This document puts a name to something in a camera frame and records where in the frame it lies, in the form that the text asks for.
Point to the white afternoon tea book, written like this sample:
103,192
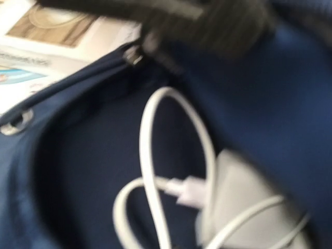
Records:
53,41

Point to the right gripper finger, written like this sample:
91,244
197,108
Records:
225,28

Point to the navy blue student backpack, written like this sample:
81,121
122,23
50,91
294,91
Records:
124,156

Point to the blue dog cover book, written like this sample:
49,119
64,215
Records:
17,85

